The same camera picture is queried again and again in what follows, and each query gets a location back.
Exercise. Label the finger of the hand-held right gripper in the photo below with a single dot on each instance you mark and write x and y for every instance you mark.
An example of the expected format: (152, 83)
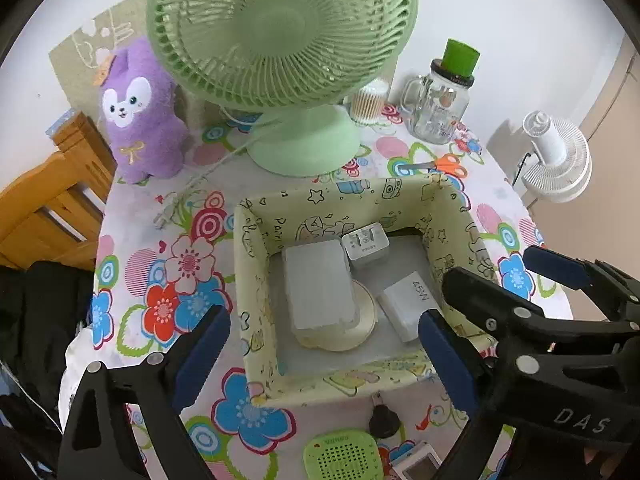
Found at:
(555, 266)
(480, 295)

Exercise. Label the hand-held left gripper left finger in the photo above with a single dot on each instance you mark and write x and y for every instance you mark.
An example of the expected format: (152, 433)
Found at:
(200, 360)

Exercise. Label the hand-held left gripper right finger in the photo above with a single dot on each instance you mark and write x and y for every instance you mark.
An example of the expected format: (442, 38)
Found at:
(445, 355)

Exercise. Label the white charger box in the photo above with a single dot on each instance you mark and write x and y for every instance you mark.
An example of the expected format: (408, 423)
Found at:
(407, 305)

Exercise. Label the cartoon print storage box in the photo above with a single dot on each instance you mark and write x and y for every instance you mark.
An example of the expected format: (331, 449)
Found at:
(255, 310)

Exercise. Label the cream round compact mirror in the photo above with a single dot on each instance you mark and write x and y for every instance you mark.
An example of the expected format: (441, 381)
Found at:
(362, 320)

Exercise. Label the black key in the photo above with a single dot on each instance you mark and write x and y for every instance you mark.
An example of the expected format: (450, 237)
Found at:
(384, 422)

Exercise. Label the white remote control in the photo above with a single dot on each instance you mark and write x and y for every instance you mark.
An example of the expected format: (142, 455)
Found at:
(417, 467)

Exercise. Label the white plug adapter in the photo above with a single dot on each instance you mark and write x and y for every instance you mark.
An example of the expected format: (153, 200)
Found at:
(367, 252)

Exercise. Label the translucent white plastic case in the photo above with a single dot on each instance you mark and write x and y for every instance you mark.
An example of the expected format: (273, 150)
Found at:
(320, 290)

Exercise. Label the green panda case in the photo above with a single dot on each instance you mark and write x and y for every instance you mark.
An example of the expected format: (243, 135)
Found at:
(345, 457)

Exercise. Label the white standing fan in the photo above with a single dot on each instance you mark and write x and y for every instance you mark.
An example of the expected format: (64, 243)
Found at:
(565, 165)

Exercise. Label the floral tablecloth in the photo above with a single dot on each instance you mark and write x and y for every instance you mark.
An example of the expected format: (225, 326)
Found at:
(150, 240)

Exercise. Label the black clothes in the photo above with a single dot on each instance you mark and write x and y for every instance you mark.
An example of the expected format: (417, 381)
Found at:
(40, 320)

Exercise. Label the glass mug jar green lid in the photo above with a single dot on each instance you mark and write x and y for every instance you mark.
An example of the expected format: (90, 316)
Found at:
(440, 110)

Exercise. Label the cotton swab container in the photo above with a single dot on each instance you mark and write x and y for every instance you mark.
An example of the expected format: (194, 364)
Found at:
(369, 105)

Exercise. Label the wooden chair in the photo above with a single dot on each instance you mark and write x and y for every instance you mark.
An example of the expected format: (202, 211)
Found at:
(50, 195)

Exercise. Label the purple plush toy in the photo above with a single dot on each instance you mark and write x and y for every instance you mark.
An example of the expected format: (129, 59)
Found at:
(145, 130)

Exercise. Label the blue paper patch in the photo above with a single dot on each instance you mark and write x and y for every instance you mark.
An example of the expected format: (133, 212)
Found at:
(59, 124)

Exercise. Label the pale green patterned board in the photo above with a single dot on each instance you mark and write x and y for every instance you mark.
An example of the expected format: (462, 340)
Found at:
(80, 65)

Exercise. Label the green desk fan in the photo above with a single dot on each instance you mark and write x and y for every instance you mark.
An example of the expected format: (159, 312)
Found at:
(280, 25)

